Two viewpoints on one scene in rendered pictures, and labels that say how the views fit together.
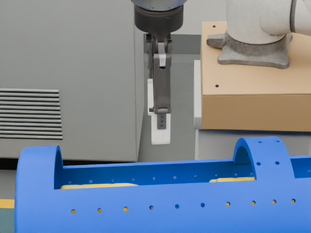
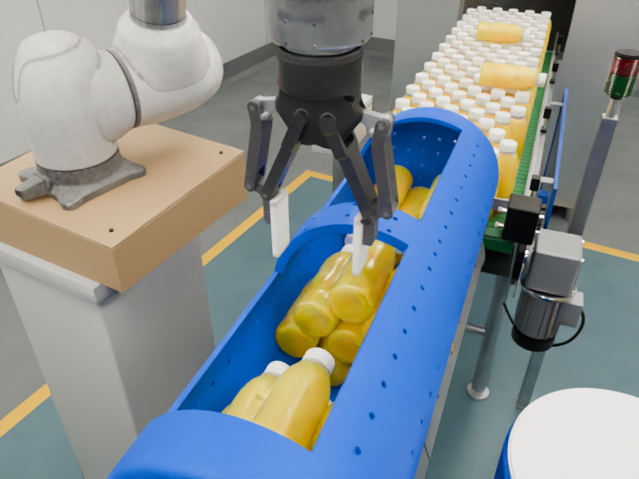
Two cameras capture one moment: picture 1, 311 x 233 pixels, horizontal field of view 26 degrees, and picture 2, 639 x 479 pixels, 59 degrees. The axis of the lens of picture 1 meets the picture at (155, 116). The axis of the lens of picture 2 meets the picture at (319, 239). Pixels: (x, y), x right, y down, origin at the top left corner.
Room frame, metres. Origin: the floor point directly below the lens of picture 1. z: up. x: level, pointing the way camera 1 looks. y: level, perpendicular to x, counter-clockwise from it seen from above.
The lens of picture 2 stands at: (0.74, 0.44, 1.65)
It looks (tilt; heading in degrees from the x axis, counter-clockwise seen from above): 34 degrees down; 296
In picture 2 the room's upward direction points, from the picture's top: straight up
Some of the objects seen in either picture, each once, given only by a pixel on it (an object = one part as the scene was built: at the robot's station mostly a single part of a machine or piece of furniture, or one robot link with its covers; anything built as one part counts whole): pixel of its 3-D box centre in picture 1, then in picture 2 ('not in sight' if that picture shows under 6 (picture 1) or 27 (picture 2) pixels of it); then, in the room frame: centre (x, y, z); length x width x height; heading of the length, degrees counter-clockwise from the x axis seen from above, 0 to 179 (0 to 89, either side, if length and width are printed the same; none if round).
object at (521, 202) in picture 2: not in sight; (518, 220); (0.81, -0.75, 0.95); 0.10 x 0.07 x 0.10; 4
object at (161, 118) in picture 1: (162, 117); (379, 222); (0.89, -0.01, 1.35); 0.03 x 0.01 x 0.05; 4
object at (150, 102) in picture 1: (156, 97); (280, 223); (1.00, 0.00, 1.32); 0.03 x 0.01 x 0.07; 94
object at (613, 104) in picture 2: not in sight; (619, 85); (0.68, -1.10, 1.18); 0.06 x 0.06 x 0.16
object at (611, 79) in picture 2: not in sight; (620, 83); (0.68, -1.10, 1.18); 0.06 x 0.06 x 0.05
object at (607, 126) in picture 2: not in sight; (558, 286); (0.68, -1.10, 0.55); 0.04 x 0.04 x 1.10; 4
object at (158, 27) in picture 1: (158, 29); (319, 94); (0.96, -0.01, 1.47); 0.08 x 0.07 x 0.09; 4
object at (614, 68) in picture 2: not in sight; (626, 65); (0.68, -1.10, 1.23); 0.06 x 0.06 x 0.04
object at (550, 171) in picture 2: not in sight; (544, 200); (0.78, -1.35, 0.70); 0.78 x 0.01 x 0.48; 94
